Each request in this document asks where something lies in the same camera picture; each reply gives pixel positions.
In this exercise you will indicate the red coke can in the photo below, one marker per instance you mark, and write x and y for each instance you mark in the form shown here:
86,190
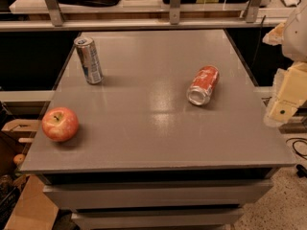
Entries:
201,89

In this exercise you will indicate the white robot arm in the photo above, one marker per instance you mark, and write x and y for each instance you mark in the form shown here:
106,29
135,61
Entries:
294,44

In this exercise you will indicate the metal shelf rail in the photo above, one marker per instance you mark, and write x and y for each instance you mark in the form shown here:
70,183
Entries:
114,15

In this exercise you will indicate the grey drawer cabinet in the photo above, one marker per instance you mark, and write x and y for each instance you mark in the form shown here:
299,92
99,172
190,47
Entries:
144,156

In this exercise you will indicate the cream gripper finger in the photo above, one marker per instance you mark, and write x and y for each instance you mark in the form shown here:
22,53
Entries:
289,93
275,36

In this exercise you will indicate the silver blue energy drink can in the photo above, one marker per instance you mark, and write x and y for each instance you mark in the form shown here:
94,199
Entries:
86,50

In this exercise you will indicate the red apple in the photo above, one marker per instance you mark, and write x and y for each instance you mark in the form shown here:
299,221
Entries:
60,124

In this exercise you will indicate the cardboard box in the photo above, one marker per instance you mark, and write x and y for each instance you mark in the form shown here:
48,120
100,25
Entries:
33,210

